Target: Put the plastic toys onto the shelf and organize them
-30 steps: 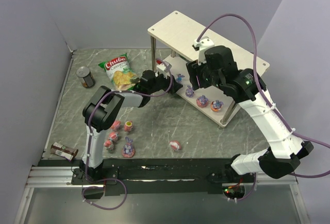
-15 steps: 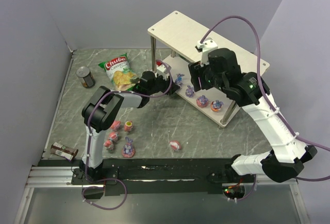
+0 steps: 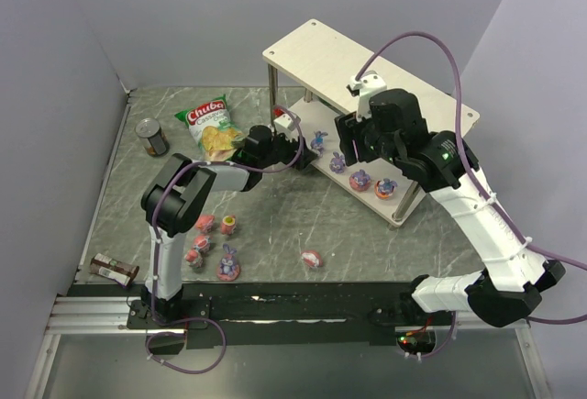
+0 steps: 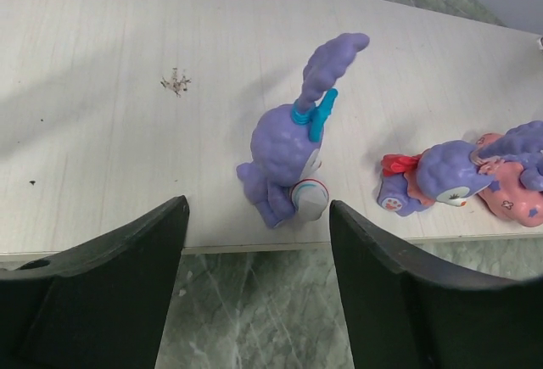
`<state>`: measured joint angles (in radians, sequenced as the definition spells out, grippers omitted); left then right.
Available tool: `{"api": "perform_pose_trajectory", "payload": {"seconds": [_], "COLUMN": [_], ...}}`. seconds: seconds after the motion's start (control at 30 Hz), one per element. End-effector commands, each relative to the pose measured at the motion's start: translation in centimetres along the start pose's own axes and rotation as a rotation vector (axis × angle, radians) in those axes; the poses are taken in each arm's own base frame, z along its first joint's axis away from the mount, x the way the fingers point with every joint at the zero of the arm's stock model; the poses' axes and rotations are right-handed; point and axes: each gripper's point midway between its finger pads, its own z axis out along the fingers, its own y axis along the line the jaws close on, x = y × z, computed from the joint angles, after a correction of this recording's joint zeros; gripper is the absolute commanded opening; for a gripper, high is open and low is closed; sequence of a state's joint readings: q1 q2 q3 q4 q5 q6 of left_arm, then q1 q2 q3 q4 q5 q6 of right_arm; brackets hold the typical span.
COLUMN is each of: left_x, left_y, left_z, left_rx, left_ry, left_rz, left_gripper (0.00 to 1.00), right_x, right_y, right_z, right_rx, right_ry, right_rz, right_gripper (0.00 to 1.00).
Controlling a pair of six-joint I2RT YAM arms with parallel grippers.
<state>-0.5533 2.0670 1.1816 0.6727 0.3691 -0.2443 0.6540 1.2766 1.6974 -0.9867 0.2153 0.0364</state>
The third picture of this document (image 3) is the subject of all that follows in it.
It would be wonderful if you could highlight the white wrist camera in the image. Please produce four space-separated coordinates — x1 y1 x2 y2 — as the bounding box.
347 70 387 121
272 107 300 135

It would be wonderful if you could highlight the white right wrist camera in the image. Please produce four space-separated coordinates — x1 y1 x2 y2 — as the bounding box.
347 70 387 121

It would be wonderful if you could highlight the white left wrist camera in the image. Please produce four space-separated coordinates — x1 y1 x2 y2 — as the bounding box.
272 107 300 135

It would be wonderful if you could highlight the pink cup toy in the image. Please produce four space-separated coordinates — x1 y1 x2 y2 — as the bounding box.
220 216 237 236

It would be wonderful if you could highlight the brown snack bar wrapper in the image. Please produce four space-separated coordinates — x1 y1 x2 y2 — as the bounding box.
90 253 139 288

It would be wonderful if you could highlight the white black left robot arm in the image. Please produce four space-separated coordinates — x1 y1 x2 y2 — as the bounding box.
141 125 317 324

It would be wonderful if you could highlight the pink striped bunny toy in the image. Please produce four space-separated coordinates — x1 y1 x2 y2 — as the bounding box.
192 234 212 254

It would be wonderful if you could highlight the white wooden two-tier shelf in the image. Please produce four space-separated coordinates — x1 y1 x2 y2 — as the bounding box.
263 19 479 227

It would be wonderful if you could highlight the green Chuba chips bag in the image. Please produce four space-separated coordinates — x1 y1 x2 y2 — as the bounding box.
174 95 244 161

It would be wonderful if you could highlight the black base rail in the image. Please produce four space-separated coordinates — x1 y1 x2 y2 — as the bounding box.
126 279 505 354

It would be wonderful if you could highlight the purple bunny pink base toy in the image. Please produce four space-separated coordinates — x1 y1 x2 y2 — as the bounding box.
216 243 240 282

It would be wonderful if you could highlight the pink white cupcake toy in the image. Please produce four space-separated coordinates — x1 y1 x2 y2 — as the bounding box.
301 250 324 269

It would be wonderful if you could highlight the dark soda can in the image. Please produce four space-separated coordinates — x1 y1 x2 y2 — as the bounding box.
135 117 170 157

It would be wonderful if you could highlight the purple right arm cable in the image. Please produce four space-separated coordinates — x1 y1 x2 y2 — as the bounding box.
355 30 587 359

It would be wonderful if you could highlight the pink bunny flower ring toy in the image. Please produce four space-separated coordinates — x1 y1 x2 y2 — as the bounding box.
194 214 216 234

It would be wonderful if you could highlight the purple bunny blue ears toy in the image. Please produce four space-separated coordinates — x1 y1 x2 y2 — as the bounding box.
310 130 328 154

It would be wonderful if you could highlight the pink bunny red bow toy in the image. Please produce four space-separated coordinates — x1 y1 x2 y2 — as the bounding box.
184 249 205 269

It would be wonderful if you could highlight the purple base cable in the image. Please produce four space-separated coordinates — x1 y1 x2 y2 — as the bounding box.
145 318 228 377

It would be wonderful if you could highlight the small purple bunny head toy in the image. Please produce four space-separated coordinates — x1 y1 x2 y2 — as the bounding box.
329 151 346 174

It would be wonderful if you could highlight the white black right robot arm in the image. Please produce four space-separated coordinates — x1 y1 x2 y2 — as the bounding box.
335 88 565 327

